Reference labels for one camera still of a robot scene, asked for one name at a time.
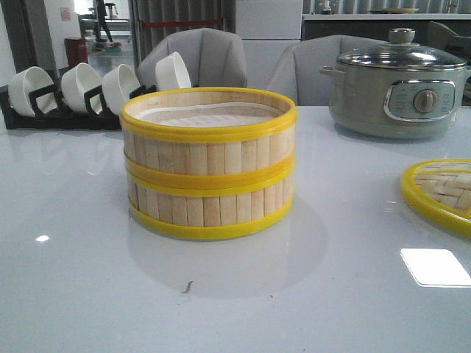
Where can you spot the bamboo steamer tray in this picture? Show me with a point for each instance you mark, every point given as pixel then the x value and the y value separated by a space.
pixel 197 217
pixel 206 157

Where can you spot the woven bamboo steamer lid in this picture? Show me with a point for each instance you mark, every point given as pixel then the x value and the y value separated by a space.
pixel 439 190

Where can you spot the right grey chair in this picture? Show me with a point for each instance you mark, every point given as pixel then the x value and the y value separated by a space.
pixel 297 75

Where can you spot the grey chair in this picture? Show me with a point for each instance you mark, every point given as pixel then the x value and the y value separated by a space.
pixel 297 75
pixel 213 58

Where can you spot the left grey chair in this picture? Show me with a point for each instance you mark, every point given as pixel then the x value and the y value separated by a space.
pixel 213 58

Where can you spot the white bowl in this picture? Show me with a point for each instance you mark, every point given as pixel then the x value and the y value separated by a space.
pixel 117 86
pixel 171 73
pixel 22 84
pixel 75 83

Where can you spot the grey electric cooking pot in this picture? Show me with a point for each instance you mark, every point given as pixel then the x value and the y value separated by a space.
pixel 393 103

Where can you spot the white refrigerator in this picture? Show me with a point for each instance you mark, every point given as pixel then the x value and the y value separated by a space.
pixel 266 28

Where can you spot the black bowl rack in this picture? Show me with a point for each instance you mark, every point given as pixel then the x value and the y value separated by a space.
pixel 98 115

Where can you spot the red bin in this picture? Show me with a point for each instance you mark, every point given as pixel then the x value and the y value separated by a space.
pixel 76 51

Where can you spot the glass pot lid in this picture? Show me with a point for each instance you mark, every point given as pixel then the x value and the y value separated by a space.
pixel 400 52

